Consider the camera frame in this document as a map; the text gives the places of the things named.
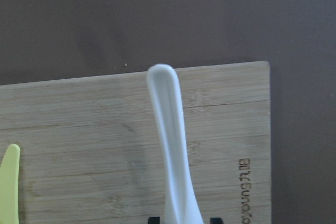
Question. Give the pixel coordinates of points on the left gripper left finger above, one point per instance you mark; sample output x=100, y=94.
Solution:
x=154, y=220

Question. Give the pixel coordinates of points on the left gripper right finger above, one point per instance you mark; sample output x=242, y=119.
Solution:
x=216, y=220

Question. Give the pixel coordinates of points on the white ceramic spoon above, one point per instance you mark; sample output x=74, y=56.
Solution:
x=165, y=93

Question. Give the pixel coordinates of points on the bamboo cutting board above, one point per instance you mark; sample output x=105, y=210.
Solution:
x=90, y=150

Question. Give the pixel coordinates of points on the yellow plastic knife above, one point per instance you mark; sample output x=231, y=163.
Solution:
x=9, y=185

